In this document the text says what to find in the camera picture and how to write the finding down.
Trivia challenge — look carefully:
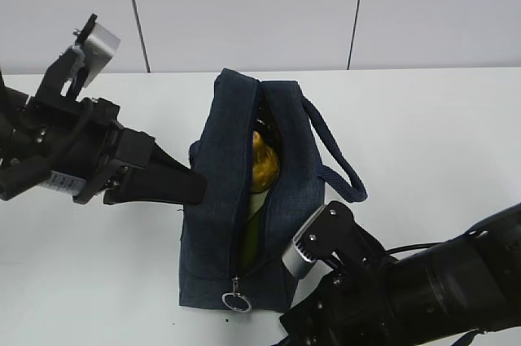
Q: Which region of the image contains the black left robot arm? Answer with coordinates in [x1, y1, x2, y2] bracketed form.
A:
[1, 71, 207, 205]

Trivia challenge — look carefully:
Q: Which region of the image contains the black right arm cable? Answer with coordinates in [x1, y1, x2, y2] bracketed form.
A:
[384, 242, 444, 256]

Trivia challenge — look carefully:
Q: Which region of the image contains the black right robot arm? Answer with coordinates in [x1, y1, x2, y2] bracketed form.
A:
[280, 201, 520, 345]

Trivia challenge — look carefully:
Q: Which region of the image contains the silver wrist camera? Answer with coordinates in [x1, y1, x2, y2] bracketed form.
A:
[280, 200, 387, 282]
[73, 14, 120, 88]

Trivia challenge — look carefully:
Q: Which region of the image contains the dark blue fabric lunch bag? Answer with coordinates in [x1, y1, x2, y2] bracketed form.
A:
[178, 69, 367, 312]

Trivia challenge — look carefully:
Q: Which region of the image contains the green lidded food container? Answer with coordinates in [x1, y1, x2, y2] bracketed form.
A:
[248, 190, 269, 218]

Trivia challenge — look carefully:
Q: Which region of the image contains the green cucumber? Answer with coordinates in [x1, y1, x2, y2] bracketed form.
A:
[239, 213, 264, 271]

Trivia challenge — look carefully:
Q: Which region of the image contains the silver zipper pull ring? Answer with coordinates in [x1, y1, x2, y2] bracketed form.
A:
[221, 275, 252, 313]

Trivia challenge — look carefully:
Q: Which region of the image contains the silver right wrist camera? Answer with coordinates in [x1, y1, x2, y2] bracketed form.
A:
[280, 200, 387, 282]

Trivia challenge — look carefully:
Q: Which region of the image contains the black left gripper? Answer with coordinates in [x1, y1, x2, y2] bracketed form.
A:
[1, 97, 207, 205]

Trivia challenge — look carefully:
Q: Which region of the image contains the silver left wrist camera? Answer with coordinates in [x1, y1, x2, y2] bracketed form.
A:
[73, 14, 120, 88]

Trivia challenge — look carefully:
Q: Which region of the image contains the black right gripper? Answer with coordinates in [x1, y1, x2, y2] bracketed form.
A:
[278, 271, 390, 345]

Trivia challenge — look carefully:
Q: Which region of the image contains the yellow toy pear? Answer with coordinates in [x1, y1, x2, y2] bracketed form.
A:
[251, 131, 280, 194]

